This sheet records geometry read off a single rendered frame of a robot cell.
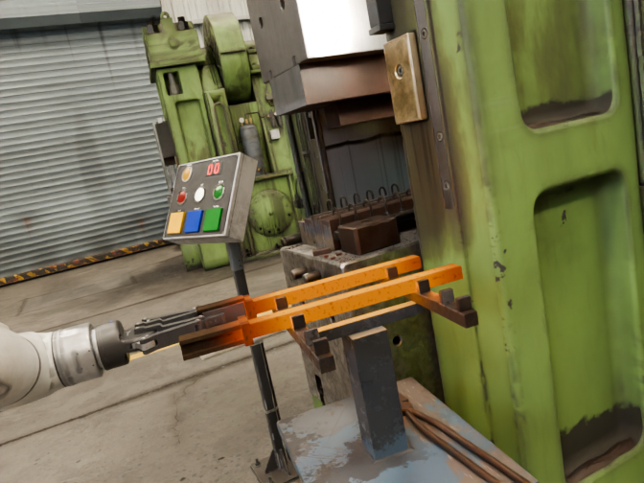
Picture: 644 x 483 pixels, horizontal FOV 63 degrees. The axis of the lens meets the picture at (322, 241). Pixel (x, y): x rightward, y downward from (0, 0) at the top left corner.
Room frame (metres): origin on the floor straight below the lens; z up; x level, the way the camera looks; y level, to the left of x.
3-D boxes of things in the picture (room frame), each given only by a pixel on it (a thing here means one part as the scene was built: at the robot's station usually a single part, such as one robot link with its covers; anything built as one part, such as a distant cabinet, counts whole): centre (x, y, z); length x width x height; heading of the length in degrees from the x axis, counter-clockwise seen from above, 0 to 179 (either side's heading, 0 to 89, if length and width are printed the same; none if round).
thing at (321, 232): (1.44, -0.18, 0.96); 0.42 x 0.20 x 0.09; 114
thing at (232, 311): (0.85, 0.18, 0.93); 0.07 x 0.01 x 0.03; 106
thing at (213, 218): (1.67, 0.33, 1.01); 0.07 x 0.05 x 0.07; 49
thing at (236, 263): (1.83, 0.31, 0.54); 0.04 x 0.04 x 1.08; 24
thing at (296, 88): (1.44, -0.18, 1.32); 0.42 x 0.20 x 0.10; 114
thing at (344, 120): (1.44, -0.22, 1.24); 0.30 x 0.07 x 0.06; 114
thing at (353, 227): (1.22, -0.11, 0.95); 0.12 x 0.08 x 0.06; 114
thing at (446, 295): (0.69, -0.07, 0.93); 0.23 x 0.06 x 0.02; 105
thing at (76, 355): (0.80, 0.41, 0.93); 0.09 x 0.06 x 0.09; 16
